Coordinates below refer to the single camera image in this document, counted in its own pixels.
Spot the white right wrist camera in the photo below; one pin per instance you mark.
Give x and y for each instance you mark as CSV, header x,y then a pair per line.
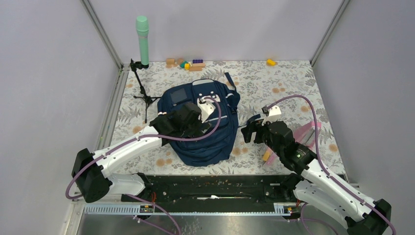
x,y
272,114

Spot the light wooden cube block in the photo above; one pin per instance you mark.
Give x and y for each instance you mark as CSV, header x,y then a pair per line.
x,y
170,61

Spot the yellow block far right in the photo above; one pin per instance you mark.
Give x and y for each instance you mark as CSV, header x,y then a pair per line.
x,y
270,62

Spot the pink box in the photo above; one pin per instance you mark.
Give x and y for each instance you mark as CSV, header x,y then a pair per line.
x,y
306,134

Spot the teal toy block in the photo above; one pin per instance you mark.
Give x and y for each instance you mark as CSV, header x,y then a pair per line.
x,y
183,64

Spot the long wooden block rear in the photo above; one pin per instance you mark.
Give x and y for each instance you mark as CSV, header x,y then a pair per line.
x,y
199,65

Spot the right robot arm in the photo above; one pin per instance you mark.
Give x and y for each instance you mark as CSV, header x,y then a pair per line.
x,y
315,184

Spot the purple studded toy brick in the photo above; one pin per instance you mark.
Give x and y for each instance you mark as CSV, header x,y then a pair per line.
x,y
197,61

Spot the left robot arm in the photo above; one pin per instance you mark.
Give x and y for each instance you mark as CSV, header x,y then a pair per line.
x,y
94,173

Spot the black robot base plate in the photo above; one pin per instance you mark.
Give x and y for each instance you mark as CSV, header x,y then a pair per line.
x,y
161,189

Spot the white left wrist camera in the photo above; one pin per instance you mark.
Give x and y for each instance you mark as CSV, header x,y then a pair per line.
x,y
206,106

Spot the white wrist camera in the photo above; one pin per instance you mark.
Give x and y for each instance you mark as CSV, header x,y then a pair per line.
x,y
272,114
206,106

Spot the long wooden block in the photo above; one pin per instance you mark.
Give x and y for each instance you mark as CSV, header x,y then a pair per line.
x,y
199,65
195,68

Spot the navy blue student backpack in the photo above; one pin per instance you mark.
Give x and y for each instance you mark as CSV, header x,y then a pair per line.
x,y
223,124

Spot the green microphone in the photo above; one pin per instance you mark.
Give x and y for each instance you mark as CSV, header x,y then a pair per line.
x,y
142,28

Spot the pink highlighter pen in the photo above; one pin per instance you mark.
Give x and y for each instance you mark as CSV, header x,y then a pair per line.
x,y
271,159

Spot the brown wooden block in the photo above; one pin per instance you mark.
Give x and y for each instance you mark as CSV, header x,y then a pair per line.
x,y
179,61

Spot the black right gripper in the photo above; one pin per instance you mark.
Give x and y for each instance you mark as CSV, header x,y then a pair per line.
x,y
251,127

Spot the yellow orange highlighter pen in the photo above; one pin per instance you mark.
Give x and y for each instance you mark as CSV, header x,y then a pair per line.
x,y
266,156

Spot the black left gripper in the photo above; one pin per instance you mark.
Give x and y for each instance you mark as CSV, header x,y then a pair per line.
x,y
200,128

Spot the slotted metal cable rail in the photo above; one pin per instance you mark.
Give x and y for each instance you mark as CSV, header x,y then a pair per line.
x,y
196,208

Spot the black tripod stand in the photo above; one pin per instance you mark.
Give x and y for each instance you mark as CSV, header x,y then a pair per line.
x,y
148,100

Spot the long wooden block front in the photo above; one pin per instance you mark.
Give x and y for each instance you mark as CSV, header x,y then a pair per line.
x,y
195,68

